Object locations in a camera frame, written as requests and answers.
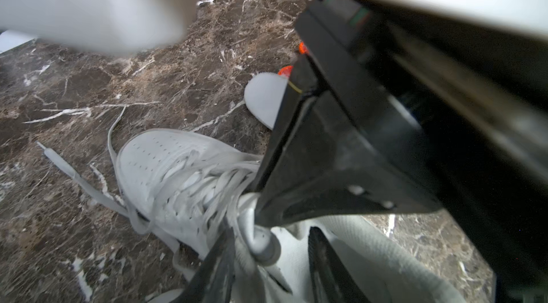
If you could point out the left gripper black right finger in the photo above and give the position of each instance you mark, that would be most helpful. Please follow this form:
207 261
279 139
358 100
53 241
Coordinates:
331 282

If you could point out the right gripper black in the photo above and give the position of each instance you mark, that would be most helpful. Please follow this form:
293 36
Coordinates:
397 111

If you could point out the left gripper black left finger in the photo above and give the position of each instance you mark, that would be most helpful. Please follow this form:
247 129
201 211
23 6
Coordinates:
214 279

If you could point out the white sneaker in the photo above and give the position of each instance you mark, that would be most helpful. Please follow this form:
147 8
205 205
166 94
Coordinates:
186 189

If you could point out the red orange insole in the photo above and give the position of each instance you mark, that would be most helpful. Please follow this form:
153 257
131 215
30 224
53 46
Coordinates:
286 71

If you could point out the white grey insole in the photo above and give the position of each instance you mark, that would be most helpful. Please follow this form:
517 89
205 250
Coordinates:
263 96

